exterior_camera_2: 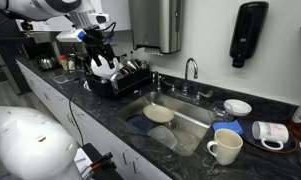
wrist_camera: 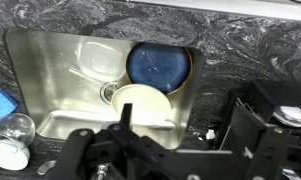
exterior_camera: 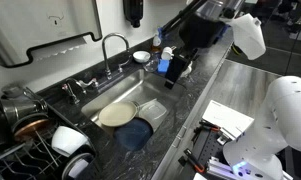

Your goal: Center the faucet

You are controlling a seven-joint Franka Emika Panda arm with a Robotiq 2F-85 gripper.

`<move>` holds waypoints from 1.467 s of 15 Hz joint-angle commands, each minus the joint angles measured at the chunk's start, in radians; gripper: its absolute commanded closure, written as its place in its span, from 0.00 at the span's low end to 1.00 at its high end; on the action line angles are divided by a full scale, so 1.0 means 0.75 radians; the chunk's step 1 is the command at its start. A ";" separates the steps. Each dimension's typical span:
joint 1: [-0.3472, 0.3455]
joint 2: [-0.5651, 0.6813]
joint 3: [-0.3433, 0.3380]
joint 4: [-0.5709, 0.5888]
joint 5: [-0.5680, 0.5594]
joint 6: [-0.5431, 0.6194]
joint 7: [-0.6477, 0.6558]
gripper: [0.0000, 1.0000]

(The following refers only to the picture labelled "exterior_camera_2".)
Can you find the black mounting plate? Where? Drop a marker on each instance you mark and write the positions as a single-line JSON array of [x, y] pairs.
[[106, 173]]

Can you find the dark navy plate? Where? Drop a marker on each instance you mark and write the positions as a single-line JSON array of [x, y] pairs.
[[245, 133]]

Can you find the small spice jar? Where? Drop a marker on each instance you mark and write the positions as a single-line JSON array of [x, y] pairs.
[[71, 64]]

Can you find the stainless steel sink basin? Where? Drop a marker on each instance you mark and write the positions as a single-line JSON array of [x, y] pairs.
[[190, 133]]

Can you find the chrome gooseneck faucet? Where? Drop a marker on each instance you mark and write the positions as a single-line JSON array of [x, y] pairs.
[[186, 71]]

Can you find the white wall cabinets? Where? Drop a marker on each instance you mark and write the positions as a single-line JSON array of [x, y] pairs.
[[120, 13]]

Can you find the white bowl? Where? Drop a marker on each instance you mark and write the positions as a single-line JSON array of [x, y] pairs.
[[238, 107]]

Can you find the black wall soap dispenser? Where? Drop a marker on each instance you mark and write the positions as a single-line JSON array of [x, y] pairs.
[[248, 33]]

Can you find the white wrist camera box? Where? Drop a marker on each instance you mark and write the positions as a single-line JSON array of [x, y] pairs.
[[70, 35]]

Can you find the black dish rack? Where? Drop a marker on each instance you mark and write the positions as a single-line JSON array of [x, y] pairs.
[[130, 83]]

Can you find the white printed mug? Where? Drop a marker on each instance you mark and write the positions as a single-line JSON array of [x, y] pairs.
[[271, 132]]

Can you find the beige plate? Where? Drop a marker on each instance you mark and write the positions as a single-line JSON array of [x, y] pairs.
[[158, 113]]

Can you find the blue sponge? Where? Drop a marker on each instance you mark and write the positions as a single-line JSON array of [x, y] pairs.
[[227, 127]]

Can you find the clear plastic lid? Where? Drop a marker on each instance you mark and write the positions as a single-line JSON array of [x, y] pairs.
[[161, 136]]

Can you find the red lid spice jar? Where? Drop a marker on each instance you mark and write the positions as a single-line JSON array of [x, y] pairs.
[[63, 62]]

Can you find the white booklet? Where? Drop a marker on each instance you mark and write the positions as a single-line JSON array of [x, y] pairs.
[[80, 161]]

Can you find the orange dish soap bottle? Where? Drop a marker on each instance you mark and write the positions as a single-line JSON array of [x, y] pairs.
[[298, 115]]

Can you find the white base cabinets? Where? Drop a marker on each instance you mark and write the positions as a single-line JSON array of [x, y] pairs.
[[100, 133]]

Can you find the white round dish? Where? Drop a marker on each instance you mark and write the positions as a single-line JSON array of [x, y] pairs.
[[105, 71]]

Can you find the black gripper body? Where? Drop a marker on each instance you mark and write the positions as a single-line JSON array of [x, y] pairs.
[[97, 45]]

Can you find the beige mug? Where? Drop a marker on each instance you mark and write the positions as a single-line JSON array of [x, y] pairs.
[[225, 148]]

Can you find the steel kettle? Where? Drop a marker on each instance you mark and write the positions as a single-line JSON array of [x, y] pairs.
[[46, 63]]

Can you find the steel paper towel dispenser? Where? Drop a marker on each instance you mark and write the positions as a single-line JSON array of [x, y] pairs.
[[156, 25]]

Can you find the clear glass bowl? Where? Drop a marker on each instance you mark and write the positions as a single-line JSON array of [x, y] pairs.
[[218, 112]]

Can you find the clear flat plastic container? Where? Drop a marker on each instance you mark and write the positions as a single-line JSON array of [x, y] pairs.
[[61, 78]]

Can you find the small chrome side faucet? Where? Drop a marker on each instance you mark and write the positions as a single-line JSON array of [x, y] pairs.
[[156, 80]]

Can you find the dark blue plate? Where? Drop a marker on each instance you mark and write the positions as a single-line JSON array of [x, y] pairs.
[[139, 122]]

